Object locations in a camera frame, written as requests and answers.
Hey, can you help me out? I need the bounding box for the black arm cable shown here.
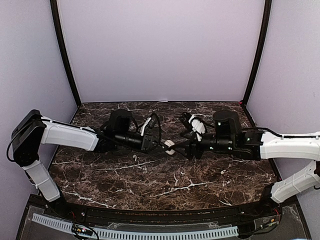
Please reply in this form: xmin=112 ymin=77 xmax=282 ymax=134
xmin=99 ymin=112 xmax=162 ymax=151
xmin=254 ymin=127 xmax=320 ymax=140

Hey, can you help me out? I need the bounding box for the black frame post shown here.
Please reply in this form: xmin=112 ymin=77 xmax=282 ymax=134
xmin=49 ymin=0 xmax=82 ymax=108
xmin=241 ymin=0 xmax=273 ymax=108

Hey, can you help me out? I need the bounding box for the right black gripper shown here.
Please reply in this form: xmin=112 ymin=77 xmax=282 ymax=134
xmin=172 ymin=129 xmax=235 ymax=160

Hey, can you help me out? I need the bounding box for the left black frame post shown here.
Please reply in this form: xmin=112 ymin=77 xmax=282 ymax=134
xmin=49 ymin=0 xmax=82 ymax=108

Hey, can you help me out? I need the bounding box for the beige square charging case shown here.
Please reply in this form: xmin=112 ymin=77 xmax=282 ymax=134
xmin=164 ymin=139 xmax=176 ymax=155

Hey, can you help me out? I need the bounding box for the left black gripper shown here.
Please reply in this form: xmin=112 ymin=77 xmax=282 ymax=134
xmin=115 ymin=131 xmax=169 ymax=155

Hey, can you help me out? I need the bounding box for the black front rail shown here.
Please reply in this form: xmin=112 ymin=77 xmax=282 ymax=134
xmin=60 ymin=202 xmax=262 ymax=225

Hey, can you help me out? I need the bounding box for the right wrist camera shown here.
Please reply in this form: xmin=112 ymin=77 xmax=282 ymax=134
xmin=179 ymin=112 xmax=207 ymax=142

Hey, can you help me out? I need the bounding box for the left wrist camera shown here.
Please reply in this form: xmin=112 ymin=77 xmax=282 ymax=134
xmin=140 ymin=117 xmax=157 ymax=136

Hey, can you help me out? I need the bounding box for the right black frame post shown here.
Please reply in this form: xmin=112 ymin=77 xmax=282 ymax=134
xmin=241 ymin=0 xmax=273 ymax=108

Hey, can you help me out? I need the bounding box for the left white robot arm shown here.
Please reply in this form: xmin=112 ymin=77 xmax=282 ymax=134
xmin=6 ymin=109 xmax=170 ymax=218

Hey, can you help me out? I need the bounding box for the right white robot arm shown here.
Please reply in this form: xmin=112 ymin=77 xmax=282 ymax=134
xmin=165 ymin=110 xmax=320 ymax=217

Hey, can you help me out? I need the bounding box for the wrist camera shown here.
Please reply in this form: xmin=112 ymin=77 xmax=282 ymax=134
xmin=179 ymin=112 xmax=207 ymax=142
xmin=140 ymin=117 xmax=157 ymax=136

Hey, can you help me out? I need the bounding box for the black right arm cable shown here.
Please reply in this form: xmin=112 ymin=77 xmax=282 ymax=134
xmin=254 ymin=127 xmax=320 ymax=140

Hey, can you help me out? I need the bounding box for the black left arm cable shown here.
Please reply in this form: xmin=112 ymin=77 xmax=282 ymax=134
xmin=99 ymin=112 xmax=162 ymax=151

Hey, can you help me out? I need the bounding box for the white slotted cable duct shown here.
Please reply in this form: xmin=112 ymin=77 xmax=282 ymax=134
xmin=31 ymin=213 xmax=239 ymax=240

